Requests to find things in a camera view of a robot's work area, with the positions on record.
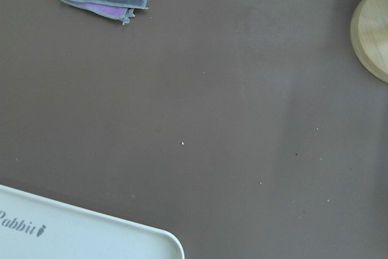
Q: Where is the wooden stand with round base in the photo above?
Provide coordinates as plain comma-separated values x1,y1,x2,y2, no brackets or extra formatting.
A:
350,0,387,82

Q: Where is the cream rabbit tray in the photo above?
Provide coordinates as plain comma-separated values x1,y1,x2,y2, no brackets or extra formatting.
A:
1,186,185,258

